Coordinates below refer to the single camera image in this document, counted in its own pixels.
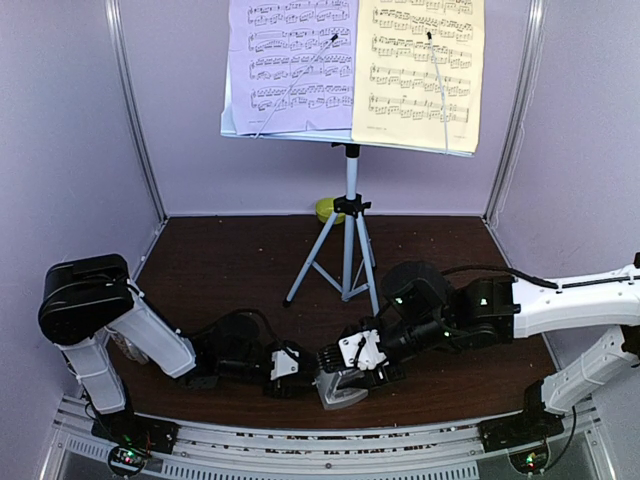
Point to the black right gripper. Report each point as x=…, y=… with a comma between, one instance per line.
x=384, y=378

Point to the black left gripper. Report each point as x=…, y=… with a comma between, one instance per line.
x=277, y=391

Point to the white metronome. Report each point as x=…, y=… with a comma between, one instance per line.
x=334, y=392

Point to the white perforated music stand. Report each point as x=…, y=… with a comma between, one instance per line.
x=359, y=264

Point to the yellow sheet music page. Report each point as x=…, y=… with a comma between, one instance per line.
x=418, y=74

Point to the purple sheet music page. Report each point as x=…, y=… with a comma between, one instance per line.
x=264, y=29

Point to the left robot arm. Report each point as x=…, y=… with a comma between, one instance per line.
x=86, y=297

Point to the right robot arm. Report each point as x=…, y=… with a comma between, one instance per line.
x=506, y=306

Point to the green plastic bowl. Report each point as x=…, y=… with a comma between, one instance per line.
x=324, y=209

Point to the patterned ceramic mug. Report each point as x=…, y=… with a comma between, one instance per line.
x=130, y=351

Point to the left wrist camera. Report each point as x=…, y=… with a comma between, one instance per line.
x=292, y=362

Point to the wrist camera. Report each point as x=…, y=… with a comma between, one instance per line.
x=292, y=362
x=355, y=350

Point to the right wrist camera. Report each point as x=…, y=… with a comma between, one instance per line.
x=355, y=350

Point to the metal front base rail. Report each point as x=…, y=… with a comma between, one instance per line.
x=451, y=450

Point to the right aluminium corner post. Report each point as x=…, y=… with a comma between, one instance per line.
x=531, y=57

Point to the aluminium corner post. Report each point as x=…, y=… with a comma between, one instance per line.
x=531, y=57
x=117, y=34

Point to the left aluminium corner post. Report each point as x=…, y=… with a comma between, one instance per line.
x=117, y=34

